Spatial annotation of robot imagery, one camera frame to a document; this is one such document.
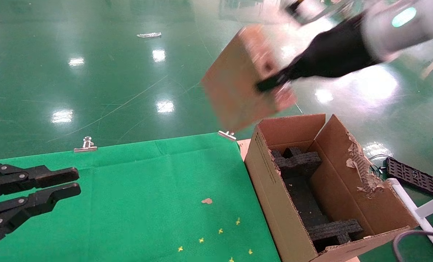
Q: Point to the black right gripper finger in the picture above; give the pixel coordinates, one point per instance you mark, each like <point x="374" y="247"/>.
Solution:
<point x="273" y="82"/>

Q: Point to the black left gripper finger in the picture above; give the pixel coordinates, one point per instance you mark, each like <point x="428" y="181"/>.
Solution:
<point x="52" y="176"/>
<point x="45" y="200"/>

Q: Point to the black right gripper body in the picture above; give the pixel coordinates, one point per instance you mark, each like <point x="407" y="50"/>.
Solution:
<point x="333" y="51"/>

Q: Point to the small brown cardboard box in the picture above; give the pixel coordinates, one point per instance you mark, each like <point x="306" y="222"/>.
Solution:
<point x="234" y="87"/>

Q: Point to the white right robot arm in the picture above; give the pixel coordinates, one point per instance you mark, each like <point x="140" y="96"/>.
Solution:
<point x="413" y="25"/>

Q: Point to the large open cardboard carton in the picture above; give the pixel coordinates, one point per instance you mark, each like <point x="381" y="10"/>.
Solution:
<point x="271" y="196"/>

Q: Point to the silver binder clip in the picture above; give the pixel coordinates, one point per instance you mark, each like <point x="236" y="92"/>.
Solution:
<point x="226" y="135"/>
<point x="85" y="147"/>

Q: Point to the green felt cloth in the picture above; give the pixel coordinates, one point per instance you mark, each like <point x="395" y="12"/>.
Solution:
<point x="129" y="203"/>

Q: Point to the black foam base sheet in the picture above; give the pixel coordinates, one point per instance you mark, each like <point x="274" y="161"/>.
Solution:
<point x="305" y="200"/>

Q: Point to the black plastic grid tray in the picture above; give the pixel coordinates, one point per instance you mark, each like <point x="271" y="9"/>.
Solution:
<point x="409" y="176"/>

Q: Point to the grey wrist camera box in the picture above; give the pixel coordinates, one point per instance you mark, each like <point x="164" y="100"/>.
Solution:
<point x="311" y="9"/>

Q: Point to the white tube frame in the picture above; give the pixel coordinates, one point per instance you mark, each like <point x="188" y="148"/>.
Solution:
<point x="420" y="218"/>

